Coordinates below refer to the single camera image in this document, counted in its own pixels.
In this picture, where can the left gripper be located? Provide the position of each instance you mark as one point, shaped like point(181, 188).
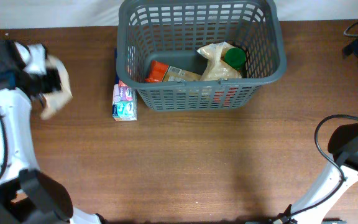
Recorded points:
point(53, 77)

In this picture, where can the small brown snack bag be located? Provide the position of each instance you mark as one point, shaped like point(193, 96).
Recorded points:
point(56, 100)

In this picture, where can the multicolour tissue pack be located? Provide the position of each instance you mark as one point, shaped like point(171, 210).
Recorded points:
point(124, 101)

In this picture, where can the red orange pasta packet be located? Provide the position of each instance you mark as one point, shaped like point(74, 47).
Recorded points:
point(160, 72)

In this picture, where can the green lid jar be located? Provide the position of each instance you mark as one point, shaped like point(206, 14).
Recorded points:
point(236, 58)

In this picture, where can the grey plastic shopping basket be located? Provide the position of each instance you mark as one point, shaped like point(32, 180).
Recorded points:
point(171, 32)

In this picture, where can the beige paper bag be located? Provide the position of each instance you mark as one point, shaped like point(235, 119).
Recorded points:
point(217, 63)

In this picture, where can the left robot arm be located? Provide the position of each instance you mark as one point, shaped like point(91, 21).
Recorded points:
point(27, 195)

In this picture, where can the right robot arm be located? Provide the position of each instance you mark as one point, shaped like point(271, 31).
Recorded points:
point(340, 173)

